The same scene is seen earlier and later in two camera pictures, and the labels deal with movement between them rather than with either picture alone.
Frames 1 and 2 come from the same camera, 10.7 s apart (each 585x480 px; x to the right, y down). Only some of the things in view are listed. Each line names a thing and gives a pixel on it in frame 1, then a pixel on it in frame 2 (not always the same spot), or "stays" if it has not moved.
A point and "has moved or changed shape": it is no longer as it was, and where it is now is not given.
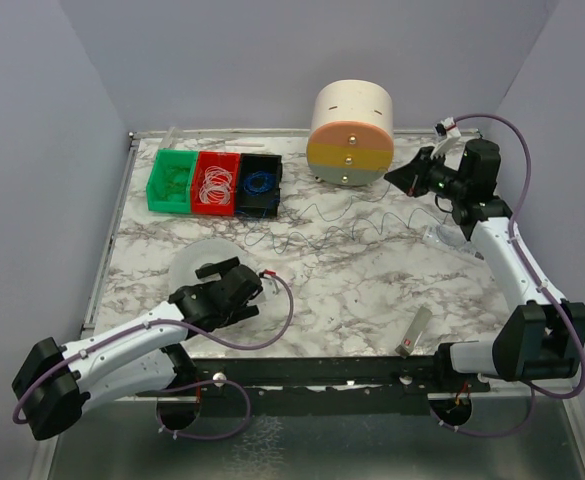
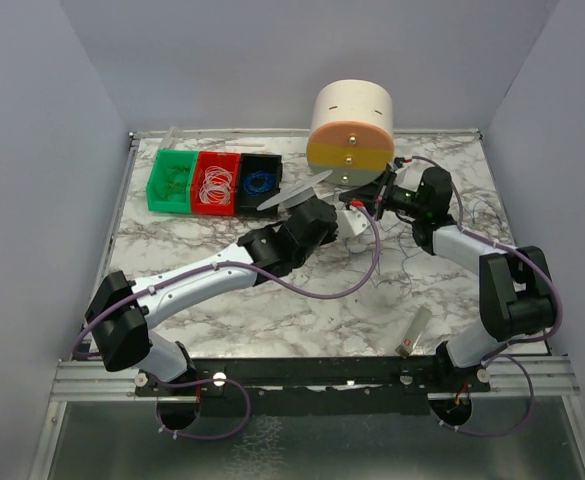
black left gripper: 242,288 -> 319,220
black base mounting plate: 320,385 stays
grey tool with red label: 415,332 stays
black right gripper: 426,172 -> 381,193
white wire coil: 216,188 stays
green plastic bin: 170,183 stays
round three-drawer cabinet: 352,138 stays
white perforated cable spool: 206,252 -> 296,194
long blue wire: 338,218 has moved or changed shape
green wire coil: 175,185 stays
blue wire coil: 269,181 stays
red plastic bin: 205,159 stays
